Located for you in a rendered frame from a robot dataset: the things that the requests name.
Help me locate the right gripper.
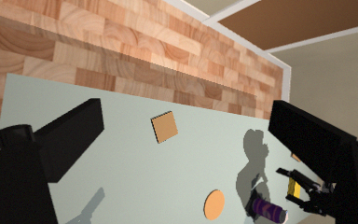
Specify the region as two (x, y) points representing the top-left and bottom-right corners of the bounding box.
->
(276, 168), (336, 218)

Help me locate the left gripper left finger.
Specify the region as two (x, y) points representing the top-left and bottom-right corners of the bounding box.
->
(0, 98), (104, 224)

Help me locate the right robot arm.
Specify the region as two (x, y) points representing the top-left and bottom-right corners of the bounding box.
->
(322, 182), (334, 193)

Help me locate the dark grey square tile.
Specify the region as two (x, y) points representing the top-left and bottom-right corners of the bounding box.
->
(245, 189), (261, 220)

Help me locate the purple drink can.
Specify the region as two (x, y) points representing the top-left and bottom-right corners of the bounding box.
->
(253, 198), (286, 224)

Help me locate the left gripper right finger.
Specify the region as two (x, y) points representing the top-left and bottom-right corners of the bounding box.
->
(268, 100), (358, 224)

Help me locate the yellow sponge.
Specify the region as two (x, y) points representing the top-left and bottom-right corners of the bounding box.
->
(287, 178), (300, 198)

